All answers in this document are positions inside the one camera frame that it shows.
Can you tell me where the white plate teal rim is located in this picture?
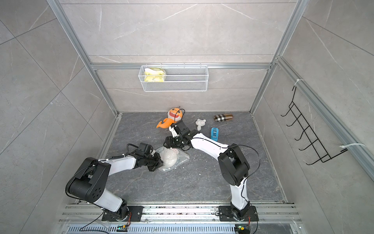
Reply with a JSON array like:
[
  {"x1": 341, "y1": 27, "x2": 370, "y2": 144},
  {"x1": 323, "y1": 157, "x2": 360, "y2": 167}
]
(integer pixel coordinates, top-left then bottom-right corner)
[{"x1": 160, "y1": 149, "x2": 179, "y2": 171}]

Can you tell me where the clear bubble wrap sheet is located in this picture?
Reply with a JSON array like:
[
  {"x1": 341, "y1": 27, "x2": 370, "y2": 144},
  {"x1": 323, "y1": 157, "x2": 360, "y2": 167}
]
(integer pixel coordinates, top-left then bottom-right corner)
[{"x1": 155, "y1": 147, "x2": 190, "y2": 172}]

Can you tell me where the blue tape dispenser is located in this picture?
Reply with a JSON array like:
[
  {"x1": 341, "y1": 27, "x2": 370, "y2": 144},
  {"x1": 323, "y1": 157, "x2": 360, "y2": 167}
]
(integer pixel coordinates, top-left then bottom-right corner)
[{"x1": 210, "y1": 127, "x2": 219, "y2": 141}]

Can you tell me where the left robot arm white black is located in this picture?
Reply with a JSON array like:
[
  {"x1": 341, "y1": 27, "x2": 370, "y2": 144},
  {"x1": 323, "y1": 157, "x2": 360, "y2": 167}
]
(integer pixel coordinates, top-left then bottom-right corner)
[{"x1": 65, "y1": 152, "x2": 163, "y2": 221}]

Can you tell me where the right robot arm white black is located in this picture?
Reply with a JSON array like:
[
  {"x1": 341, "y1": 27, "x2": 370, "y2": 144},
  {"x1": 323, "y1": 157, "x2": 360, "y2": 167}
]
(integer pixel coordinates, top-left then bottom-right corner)
[{"x1": 163, "y1": 131, "x2": 251, "y2": 220}]

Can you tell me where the small white bunny plush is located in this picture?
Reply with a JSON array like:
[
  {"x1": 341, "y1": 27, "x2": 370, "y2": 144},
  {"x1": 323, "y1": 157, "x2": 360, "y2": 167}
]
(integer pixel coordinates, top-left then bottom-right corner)
[{"x1": 195, "y1": 119, "x2": 206, "y2": 131}]

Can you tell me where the orange shark plush toy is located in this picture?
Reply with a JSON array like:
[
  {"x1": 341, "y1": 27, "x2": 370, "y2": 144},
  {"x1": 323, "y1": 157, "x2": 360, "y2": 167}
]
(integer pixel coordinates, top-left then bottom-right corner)
[{"x1": 156, "y1": 107, "x2": 183, "y2": 129}]

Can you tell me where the plaid brown pouch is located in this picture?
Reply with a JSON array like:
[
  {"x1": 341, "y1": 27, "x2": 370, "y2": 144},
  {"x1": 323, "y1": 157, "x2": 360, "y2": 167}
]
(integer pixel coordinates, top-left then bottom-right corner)
[{"x1": 214, "y1": 114, "x2": 233, "y2": 122}]

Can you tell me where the yellow white cloth in basket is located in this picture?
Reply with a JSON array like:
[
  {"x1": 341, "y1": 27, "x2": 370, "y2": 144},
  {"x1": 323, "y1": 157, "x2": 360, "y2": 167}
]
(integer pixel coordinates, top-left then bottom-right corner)
[{"x1": 144, "y1": 68, "x2": 166, "y2": 82}]

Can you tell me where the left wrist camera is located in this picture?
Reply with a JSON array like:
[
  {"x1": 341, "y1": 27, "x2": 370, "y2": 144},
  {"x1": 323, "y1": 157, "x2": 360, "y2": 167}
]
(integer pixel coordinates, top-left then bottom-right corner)
[{"x1": 137, "y1": 142, "x2": 153, "y2": 157}]

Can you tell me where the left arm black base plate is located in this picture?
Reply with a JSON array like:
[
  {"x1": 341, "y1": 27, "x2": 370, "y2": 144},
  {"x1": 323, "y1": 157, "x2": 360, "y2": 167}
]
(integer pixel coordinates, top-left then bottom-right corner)
[{"x1": 101, "y1": 206, "x2": 144, "y2": 222}]

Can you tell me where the aluminium mounting rail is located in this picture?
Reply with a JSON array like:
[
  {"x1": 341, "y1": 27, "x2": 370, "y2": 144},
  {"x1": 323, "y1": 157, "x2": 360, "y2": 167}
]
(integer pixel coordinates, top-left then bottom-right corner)
[{"x1": 54, "y1": 201, "x2": 306, "y2": 234}]

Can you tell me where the white wire mesh basket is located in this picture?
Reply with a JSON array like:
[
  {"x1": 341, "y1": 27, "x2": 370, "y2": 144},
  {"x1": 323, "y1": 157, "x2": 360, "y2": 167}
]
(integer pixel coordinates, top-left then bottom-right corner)
[{"x1": 138, "y1": 65, "x2": 209, "y2": 92}]

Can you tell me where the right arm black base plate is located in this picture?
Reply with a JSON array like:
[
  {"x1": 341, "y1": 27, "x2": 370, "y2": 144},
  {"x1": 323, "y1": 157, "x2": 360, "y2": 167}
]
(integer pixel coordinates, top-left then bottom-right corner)
[{"x1": 214, "y1": 205, "x2": 259, "y2": 222}]

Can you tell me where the black wire hook rack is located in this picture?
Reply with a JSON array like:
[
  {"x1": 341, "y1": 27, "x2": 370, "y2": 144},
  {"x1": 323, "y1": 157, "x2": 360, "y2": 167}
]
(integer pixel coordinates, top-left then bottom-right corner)
[{"x1": 281, "y1": 86, "x2": 348, "y2": 166}]

